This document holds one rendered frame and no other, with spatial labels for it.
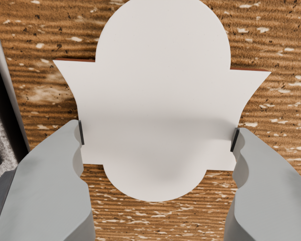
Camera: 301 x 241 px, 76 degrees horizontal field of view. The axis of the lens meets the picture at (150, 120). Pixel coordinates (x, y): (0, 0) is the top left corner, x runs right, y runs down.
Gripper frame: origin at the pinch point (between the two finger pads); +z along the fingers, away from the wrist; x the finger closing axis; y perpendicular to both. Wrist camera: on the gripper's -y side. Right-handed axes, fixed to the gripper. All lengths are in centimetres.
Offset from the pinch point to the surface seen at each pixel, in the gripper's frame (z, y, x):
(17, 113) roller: 2.7, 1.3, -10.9
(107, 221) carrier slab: 0.5, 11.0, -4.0
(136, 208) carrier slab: 0.6, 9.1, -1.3
